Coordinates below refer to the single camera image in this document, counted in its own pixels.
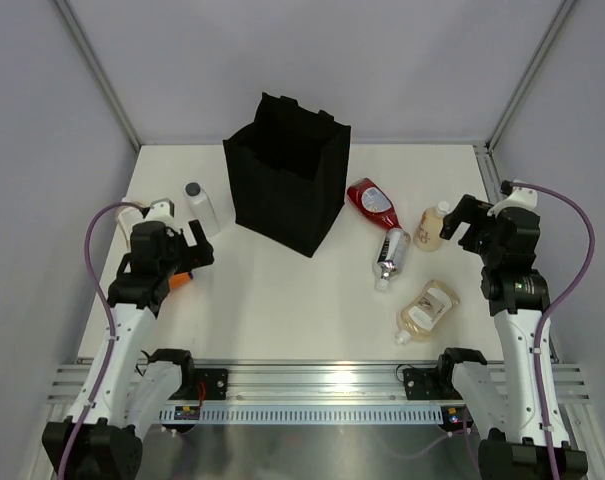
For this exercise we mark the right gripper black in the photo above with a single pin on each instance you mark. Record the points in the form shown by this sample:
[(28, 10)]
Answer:
[(468, 209)]

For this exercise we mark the slotted cable duct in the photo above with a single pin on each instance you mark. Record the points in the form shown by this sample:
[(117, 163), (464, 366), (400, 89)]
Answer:
[(301, 415)]

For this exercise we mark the left aluminium frame post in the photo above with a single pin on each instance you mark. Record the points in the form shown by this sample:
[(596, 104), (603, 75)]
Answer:
[(82, 43)]

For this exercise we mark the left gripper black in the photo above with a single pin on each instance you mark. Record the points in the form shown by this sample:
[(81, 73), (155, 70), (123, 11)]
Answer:
[(195, 256)]

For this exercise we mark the black canvas bag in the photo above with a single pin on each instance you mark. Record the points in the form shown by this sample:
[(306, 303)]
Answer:
[(287, 172)]

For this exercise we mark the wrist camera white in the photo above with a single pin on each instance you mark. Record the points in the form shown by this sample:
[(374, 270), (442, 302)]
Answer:
[(515, 196), (162, 210)]

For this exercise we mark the beige lotion bottle white cap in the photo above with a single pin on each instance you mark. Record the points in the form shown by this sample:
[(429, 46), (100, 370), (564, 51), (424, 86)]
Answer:
[(427, 235)]

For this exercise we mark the orange tube blue cap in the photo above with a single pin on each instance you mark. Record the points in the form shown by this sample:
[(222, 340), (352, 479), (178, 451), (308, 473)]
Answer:
[(179, 280)]

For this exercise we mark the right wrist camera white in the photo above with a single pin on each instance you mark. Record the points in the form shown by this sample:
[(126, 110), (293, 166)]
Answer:
[(515, 196)]

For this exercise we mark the amber soap refill bottle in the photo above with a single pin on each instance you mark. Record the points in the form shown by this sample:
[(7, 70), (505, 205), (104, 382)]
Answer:
[(418, 319)]

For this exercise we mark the right aluminium frame post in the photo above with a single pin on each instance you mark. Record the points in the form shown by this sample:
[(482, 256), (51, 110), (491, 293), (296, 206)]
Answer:
[(543, 49)]

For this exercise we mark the aluminium frame post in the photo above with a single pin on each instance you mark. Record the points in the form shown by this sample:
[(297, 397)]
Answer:
[(82, 43), (543, 49)]

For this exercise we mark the silver tube bottle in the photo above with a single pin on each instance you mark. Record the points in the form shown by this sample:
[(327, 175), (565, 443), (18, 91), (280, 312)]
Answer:
[(391, 257)]

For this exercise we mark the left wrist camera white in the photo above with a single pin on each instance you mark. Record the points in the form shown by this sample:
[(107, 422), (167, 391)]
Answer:
[(162, 210)]

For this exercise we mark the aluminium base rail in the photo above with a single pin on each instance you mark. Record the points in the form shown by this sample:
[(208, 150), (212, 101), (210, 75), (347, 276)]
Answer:
[(308, 383)]

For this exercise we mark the red liquid bottle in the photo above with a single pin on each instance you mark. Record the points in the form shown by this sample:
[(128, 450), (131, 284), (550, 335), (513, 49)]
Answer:
[(373, 204)]

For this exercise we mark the white bottle grey cap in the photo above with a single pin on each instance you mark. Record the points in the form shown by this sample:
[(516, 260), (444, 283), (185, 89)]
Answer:
[(201, 207)]

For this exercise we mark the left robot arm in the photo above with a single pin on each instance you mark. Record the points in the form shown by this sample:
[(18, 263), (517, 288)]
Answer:
[(102, 434)]

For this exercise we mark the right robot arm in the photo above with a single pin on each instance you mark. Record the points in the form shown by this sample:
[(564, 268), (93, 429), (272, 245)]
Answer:
[(522, 431)]

